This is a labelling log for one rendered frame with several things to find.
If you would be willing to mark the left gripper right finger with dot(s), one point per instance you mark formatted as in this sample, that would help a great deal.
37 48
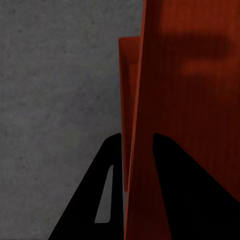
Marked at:
197 206

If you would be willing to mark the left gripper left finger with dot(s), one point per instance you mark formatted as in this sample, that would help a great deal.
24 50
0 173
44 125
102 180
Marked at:
78 219

